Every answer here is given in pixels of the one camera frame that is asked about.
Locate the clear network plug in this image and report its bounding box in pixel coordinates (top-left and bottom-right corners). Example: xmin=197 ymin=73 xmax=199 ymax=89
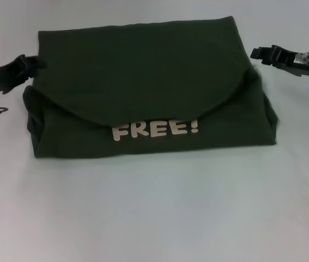
xmin=294 ymin=52 xmax=309 ymax=66

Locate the dark green shirt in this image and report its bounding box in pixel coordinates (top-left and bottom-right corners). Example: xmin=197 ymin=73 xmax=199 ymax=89
xmin=23 ymin=15 xmax=279 ymax=159

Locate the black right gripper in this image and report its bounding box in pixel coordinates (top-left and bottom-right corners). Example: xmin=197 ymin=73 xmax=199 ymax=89
xmin=250 ymin=44 xmax=309 ymax=79

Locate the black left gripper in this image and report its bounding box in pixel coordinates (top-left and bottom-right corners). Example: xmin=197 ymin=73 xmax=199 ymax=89
xmin=0 ymin=53 xmax=49 ymax=96

